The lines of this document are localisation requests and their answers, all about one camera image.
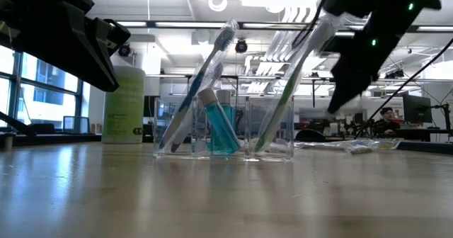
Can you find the person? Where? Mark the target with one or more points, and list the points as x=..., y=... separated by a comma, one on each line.
x=386, y=119

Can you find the green white toothbrush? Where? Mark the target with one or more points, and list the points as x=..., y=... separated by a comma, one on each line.
x=362, y=149
x=279, y=110

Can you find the black window frame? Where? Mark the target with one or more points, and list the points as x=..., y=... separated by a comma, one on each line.
x=16, y=89

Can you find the black ceiling camera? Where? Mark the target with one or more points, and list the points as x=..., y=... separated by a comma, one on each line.
x=124, y=50
x=241, y=46

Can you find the blue white toothbrush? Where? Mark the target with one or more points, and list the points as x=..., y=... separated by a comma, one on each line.
x=318, y=145
x=193, y=89

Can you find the green disinfecting wipes canister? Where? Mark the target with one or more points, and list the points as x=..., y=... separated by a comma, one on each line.
x=123, y=107

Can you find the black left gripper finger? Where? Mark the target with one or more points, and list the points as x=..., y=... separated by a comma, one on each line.
x=92, y=54
x=115, y=36

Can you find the small dark monitor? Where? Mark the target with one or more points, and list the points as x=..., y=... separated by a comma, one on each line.
x=76, y=124

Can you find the black round chair back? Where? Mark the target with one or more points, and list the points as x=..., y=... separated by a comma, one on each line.
x=310, y=135

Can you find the teal mouthwash bottle white cap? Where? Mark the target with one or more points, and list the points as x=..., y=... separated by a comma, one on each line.
x=223, y=131
x=224, y=97

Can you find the black desk monitor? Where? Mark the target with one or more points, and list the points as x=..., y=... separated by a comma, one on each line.
x=417, y=108

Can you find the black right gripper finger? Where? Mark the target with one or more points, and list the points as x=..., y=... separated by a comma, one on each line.
x=348, y=91

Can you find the clear acrylic organizer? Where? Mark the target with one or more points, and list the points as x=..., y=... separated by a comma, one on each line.
x=288, y=131

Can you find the black diagonal frame strut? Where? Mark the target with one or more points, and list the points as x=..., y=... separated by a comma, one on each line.
x=14, y=124

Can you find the long ceiling light bar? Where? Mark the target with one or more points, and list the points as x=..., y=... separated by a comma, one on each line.
x=184, y=24

